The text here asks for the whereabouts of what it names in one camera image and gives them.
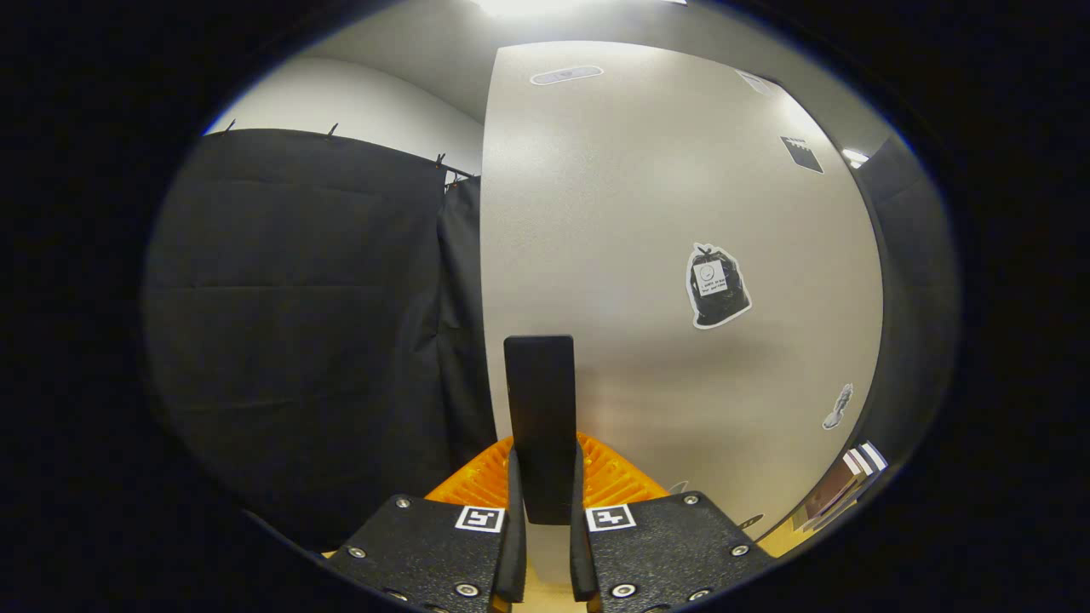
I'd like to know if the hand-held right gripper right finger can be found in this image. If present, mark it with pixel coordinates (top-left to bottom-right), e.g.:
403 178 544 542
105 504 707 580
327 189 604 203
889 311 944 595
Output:
568 434 774 613

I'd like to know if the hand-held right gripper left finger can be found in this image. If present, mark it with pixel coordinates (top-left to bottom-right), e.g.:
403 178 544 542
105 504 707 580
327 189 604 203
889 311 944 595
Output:
322 436 528 613

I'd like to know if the black door handle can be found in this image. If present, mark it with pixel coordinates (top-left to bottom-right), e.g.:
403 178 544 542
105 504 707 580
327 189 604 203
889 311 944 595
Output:
503 335 577 526

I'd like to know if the light grey cabinet door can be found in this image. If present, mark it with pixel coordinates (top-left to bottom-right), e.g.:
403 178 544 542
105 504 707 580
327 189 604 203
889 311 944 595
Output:
479 40 886 587

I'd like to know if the white book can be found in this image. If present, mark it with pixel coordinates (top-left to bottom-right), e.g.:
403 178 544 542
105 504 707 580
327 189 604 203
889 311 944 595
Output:
839 451 878 505

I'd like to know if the long ceiling light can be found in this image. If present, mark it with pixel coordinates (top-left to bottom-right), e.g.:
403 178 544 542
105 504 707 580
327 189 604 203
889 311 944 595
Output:
473 0 686 18

